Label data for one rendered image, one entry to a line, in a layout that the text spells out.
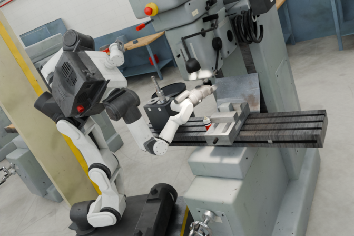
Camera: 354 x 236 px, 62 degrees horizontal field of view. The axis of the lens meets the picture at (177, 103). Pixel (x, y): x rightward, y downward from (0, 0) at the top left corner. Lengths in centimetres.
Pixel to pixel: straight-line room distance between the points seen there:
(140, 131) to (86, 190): 189
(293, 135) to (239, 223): 55
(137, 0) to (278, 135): 97
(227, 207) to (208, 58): 79
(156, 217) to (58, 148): 139
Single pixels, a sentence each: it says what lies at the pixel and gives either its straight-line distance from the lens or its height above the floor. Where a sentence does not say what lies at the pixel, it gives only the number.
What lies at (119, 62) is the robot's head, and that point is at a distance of 147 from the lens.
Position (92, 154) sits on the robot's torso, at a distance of 180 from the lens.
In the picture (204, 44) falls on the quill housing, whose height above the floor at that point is 149.
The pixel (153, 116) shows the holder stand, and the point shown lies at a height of 107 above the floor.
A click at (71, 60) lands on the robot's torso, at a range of 145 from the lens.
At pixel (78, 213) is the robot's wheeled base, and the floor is 73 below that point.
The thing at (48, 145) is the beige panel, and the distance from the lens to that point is 299.
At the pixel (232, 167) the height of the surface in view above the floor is 85.
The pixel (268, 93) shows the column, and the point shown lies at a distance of 208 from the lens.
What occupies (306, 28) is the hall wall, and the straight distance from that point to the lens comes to 592.
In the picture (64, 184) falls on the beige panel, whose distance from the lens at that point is 311.
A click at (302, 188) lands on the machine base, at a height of 20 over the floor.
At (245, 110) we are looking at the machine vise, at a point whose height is 101.
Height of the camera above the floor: 185
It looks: 22 degrees down
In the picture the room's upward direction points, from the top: 23 degrees counter-clockwise
